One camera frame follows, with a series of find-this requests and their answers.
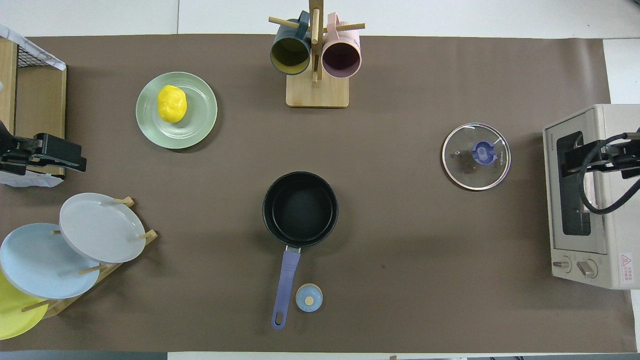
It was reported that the wooden mug tree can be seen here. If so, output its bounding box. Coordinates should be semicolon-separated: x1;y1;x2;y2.
268;0;366;109

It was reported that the pink ribbed mug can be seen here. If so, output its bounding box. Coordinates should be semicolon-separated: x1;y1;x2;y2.
321;12;362;79

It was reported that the wooden plate rack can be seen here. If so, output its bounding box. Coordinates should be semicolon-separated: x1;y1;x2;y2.
20;196;159;321

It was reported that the white crumpled paper sheet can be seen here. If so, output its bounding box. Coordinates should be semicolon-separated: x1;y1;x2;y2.
0;170;64;189
0;24;66;71

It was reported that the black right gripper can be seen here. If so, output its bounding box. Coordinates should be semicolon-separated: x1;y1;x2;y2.
564;140;640;179

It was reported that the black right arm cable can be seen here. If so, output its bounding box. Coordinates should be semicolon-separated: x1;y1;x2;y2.
577;132;640;215

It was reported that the yellow potato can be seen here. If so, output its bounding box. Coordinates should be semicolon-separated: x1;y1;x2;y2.
157;85;188;124

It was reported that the brown table mat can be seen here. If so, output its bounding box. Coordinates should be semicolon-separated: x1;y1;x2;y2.
0;34;636;353

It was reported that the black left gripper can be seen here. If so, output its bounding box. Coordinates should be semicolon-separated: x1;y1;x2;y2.
0;134;87;176

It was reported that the grey plate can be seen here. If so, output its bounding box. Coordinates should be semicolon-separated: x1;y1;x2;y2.
59;193;147;264

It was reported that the beige toaster oven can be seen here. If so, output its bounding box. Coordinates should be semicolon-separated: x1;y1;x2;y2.
543;104;640;291

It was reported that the wooden shelf with wire sides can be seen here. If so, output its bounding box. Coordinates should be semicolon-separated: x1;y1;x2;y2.
0;37;67;178

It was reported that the glass lid blue knob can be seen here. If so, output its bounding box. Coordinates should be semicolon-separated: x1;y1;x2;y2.
441;122;512;192

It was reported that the pale green plate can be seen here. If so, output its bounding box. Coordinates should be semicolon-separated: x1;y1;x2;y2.
135;71;218;150

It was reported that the light blue plate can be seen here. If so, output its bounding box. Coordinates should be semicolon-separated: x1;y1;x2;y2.
0;223;101;300

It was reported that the black pot purple handle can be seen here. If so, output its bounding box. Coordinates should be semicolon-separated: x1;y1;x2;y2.
262;171;339;331

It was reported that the dark teal mug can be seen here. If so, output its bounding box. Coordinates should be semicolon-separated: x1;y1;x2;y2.
270;11;313;76

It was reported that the yellow plate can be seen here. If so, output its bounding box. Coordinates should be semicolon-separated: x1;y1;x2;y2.
0;270;49;341

